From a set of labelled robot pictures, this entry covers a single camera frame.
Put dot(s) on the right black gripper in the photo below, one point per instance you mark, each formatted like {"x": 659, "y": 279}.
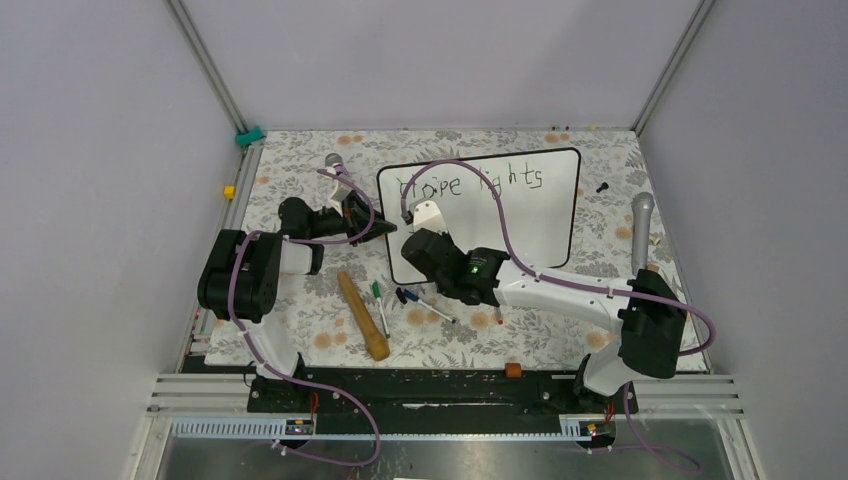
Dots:
{"x": 448, "y": 238}

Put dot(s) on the floral patterned table mat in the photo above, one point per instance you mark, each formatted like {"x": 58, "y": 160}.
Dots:
{"x": 315, "y": 315}

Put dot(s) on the white whiteboard black frame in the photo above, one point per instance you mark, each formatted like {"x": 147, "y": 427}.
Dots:
{"x": 527, "y": 200}

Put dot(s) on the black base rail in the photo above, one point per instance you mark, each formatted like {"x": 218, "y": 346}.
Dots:
{"x": 418, "y": 401}

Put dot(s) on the purple glitter microphone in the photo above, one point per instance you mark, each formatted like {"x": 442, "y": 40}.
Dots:
{"x": 334, "y": 161}

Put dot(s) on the green cap whiteboard marker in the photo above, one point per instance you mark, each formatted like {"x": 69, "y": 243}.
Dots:
{"x": 376, "y": 290}

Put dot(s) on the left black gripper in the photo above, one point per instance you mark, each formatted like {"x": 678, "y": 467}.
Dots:
{"x": 361, "y": 221}

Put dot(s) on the teal corner clip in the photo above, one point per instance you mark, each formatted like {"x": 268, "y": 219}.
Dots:
{"x": 248, "y": 138}

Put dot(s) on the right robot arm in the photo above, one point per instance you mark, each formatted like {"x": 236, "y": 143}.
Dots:
{"x": 643, "y": 312}

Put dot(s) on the small yellow cube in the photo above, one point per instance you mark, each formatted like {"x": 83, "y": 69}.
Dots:
{"x": 229, "y": 192}

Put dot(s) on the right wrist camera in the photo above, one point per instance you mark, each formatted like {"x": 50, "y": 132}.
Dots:
{"x": 426, "y": 215}

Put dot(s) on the orange cylinder block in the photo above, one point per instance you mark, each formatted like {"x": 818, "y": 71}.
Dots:
{"x": 513, "y": 370}

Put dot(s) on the silver grey microphone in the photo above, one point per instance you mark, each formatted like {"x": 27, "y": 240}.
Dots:
{"x": 642, "y": 206}

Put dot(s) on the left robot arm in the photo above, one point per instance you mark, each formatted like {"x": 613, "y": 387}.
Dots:
{"x": 239, "y": 282}

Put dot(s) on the blue cap whiteboard marker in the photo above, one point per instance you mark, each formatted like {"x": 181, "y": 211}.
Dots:
{"x": 410, "y": 296}

